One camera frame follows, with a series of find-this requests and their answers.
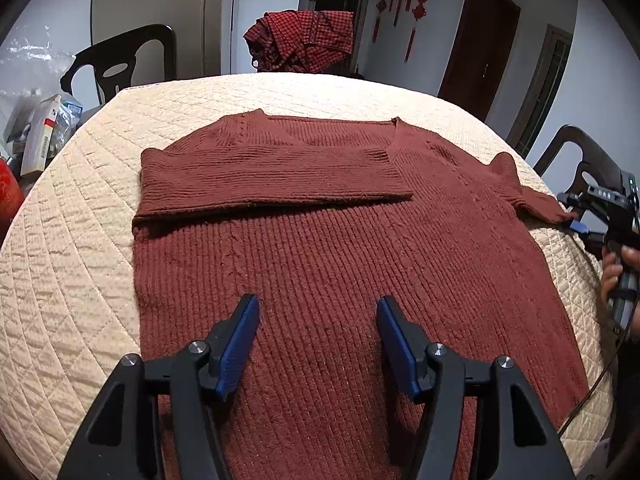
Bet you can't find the cream quilted table cover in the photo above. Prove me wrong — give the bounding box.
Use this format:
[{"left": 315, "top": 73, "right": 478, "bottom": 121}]
[{"left": 0, "top": 71, "right": 614, "bottom": 480}]

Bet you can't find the maroon knit sweater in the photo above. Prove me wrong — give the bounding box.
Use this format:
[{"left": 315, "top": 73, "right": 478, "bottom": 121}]
[{"left": 132, "top": 110, "right": 588, "bottom": 479}]

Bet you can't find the dark wooden chair right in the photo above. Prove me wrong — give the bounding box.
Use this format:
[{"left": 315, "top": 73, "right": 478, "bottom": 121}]
[{"left": 534, "top": 125, "right": 622, "bottom": 194}]

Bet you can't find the red christmas bottle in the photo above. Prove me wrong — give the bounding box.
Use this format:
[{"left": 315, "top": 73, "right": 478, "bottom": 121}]
[{"left": 0, "top": 158, "right": 24, "bottom": 240}]

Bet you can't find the black chair far left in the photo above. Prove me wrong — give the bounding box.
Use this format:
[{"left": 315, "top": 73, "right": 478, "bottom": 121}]
[{"left": 60, "top": 24, "right": 177, "bottom": 104}]

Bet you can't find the red checkered cloth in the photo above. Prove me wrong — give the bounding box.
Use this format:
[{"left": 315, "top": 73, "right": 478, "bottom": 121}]
[{"left": 243, "top": 10, "right": 354, "bottom": 74}]

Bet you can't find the clear plastic bag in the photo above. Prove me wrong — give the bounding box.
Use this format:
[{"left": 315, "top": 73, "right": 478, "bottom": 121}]
[{"left": 1, "top": 25, "right": 75, "bottom": 133}]

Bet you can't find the dark red door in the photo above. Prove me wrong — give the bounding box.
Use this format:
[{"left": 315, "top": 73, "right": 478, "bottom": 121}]
[{"left": 438, "top": 0, "right": 521, "bottom": 120}]

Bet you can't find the person right hand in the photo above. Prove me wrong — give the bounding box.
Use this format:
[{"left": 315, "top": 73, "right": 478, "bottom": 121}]
[{"left": 600, "top": 246, "right": 640, "bottom": 304}]

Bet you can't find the white medicine box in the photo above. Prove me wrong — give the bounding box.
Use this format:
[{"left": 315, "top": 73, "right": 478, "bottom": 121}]
[{"left": 21, "top": 94, "right": 62, "bottom": 177}]

